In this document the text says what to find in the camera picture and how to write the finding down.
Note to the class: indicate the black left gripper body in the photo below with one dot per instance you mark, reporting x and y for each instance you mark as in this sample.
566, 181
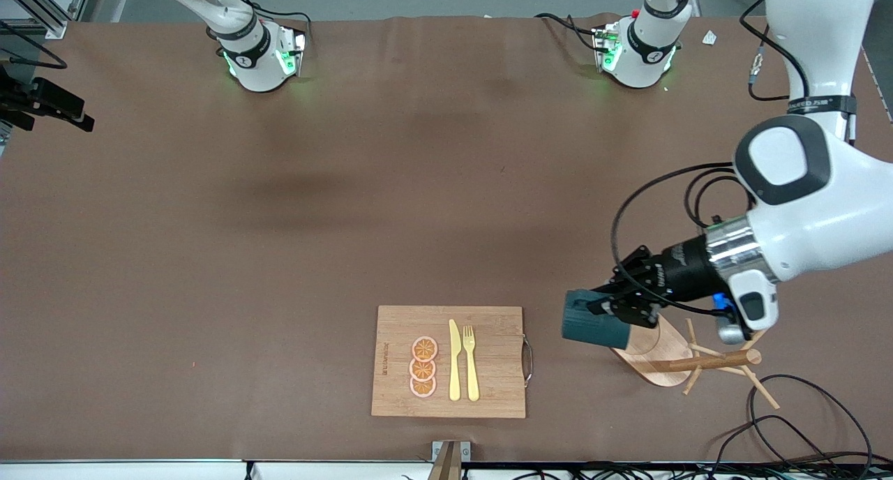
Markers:
682, 266

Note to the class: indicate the dark teal cup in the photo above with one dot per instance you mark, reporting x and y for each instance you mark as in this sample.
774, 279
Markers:
586, 323

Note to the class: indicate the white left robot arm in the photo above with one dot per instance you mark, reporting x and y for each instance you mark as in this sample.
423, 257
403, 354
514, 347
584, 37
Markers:
823, 215

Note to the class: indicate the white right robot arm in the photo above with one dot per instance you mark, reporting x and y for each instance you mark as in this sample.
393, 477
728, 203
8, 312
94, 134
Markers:
254, 68

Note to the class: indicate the wooden mug rack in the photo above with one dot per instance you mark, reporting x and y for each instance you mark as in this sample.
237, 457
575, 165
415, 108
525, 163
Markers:
725, 360

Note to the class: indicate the yellow plastic fork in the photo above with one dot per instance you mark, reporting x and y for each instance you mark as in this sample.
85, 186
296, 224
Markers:
472, 375

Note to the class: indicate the yellow plastic knife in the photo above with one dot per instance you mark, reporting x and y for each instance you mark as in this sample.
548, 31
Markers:
455, 368

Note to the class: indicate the brown table cover mat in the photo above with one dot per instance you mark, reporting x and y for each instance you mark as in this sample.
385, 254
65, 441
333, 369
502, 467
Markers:
446, 187

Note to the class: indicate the orange slice toy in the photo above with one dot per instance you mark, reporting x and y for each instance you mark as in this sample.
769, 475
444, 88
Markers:
424, 349
423, 387
422, 370

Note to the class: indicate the white paper scrap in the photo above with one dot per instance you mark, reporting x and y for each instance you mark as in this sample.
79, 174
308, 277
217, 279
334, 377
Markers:
709, 38

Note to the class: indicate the aluminium frame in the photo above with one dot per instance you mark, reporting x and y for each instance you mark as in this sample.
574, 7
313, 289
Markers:
52, 28

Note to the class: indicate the grey metal bracket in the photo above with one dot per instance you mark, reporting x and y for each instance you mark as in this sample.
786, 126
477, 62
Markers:
464, 452

